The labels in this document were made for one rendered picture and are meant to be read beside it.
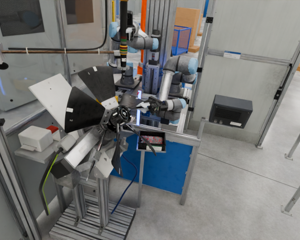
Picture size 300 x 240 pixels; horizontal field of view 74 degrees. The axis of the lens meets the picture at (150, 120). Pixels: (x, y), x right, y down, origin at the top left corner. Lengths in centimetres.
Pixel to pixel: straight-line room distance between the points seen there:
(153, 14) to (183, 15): 724
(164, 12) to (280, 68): 168
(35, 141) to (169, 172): 119
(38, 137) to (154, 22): 141
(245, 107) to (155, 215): 134
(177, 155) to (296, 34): 200
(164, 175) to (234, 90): 164
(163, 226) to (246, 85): 207
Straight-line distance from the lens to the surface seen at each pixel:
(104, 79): 130
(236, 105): 153
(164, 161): 194
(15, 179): 157
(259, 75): 304
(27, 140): 158
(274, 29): 295
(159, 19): 209
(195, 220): 225
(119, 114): 116
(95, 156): 111
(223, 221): 234
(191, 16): 918
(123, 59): 118
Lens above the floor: 182
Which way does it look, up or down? 31 degrees down
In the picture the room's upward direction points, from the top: 5 degrees clockwise
